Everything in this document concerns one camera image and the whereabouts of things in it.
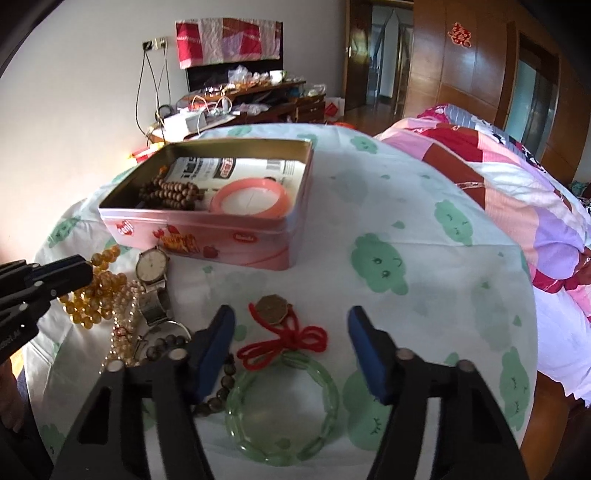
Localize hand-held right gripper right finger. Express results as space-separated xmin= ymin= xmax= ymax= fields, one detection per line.
xmin=347 ymin=305 xmax=529 ymax=480

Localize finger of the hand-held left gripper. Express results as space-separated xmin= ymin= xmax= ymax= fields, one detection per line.
xmin=0 ymin=255 xmax=93 ymax=333

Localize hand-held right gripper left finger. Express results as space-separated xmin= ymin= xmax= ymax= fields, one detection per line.
xmin=50 ymin=305 xmax=237 ymax=480

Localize amber bead bracelet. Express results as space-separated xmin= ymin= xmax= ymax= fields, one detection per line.
xmin=59 ymin=244 xmax=130 ymax=329

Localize dark bead bracelet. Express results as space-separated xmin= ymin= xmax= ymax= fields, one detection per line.
xmin=141 ymin=335 xmax=238 ymax=418

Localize green jade bangle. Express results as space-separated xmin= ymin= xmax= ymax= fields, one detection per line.
xmin=225 ymin=351 xmax=341 ymax=467

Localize pearl bracelet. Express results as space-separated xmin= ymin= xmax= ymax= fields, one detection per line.
xmin=100 ymin=279 xmax=148 ymax=367

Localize red cord coin pendant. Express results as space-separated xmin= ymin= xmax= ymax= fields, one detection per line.
xmin=236 ymin=295 xmax=329 ymax=372

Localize silver wristwatch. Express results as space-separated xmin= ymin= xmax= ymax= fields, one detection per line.
xmin=135 ymin=246 xmax=172 ymax=326

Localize pink tin box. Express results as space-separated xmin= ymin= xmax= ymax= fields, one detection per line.
xmin=98 ymin=138 xmax=315 ymax=271

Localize white sheet with green print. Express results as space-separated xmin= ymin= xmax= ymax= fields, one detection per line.
xmin=23 ymin=122 xmax=539 ymax=480

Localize red and yellow carton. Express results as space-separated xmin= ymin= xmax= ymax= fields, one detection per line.
xmin=129 ymin=143 xmax=162 ymax=163

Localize pink bangle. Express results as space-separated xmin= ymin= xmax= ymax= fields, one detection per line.
xmin=209 ymin=178 xmax=293 ymax=217

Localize white box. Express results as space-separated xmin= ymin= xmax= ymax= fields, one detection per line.
xmin=163 ymin=111 xmax=204 ymax=134

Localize pink patchwork quilt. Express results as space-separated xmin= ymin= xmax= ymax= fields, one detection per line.
xmin=373 ymin=104 xmax=591 ymax=407

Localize black television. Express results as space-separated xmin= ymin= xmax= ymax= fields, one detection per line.
xmin=185 ymin=59 xmax=284 ymax=93

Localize wooden desk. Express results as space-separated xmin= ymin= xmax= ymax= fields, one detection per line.
xmin=150 ymin=78 xmax=326 ymax=144

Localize red patchwork cover cloth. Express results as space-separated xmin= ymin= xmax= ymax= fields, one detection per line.
xmin=175 ymin=17 xmax=282 ymax=70

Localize wooden door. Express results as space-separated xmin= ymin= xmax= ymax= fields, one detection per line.
xmin=344 ymin=0 xmax=416 ymax=112

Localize wooden wardrobe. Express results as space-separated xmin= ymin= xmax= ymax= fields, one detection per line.
xmin=406 ymin=0 xmax=591 ymax=185

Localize red paper decoration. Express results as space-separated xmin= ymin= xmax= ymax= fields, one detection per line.
xmin=447 ymin=21 xmax=472 ymax=48

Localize brown wooden bead bracelet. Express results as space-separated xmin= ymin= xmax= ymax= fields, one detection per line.
xmin=137 ymin=167 xmax=206 ymax=212

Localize hanging power cables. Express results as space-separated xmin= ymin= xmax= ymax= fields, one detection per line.
xmin=135 ymin=44 xmax=171 ymax=134

